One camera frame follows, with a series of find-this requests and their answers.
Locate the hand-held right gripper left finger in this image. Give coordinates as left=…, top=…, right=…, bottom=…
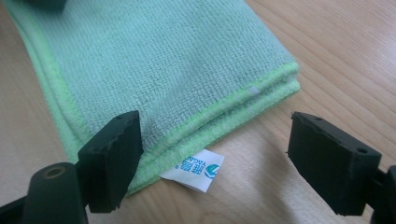
left=77, top=109, right=145, bottom=215

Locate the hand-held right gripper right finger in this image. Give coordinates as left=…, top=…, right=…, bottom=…
left=286, top=111, right=383, bottom=217

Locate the green microfibre cloth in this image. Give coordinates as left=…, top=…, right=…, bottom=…
left=1, top=0, right=302, bottom=196

